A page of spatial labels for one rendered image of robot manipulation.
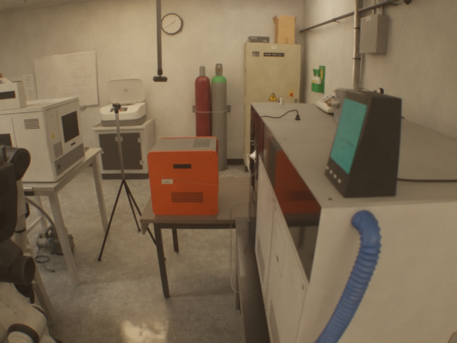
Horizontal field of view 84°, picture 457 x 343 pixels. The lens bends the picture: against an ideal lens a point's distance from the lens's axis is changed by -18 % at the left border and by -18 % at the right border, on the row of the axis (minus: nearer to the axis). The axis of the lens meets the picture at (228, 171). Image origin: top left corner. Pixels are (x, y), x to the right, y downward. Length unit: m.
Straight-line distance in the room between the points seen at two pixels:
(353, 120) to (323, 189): 0.13
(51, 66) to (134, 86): 1.58
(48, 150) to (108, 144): 2.45
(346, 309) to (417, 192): 0.24
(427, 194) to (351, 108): 0.21
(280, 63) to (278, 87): 0.36
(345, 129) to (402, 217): 0.18
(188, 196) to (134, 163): 2.68
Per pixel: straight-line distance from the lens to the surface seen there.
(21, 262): 1.29
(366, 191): 0.52
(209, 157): 1.83
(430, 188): 0.63
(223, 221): 1.93
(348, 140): 0.52
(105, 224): 3.27
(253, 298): 1.31
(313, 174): 0.59
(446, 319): 0.85
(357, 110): 0.51
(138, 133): 4.40
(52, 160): 2.23
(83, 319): 2.40
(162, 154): 1.85
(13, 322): 1.50
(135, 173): 4.65
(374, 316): 0.70
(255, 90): 4.48
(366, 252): 0.47
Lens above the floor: 1.64
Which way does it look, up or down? 20 degrees down
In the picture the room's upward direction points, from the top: straight up
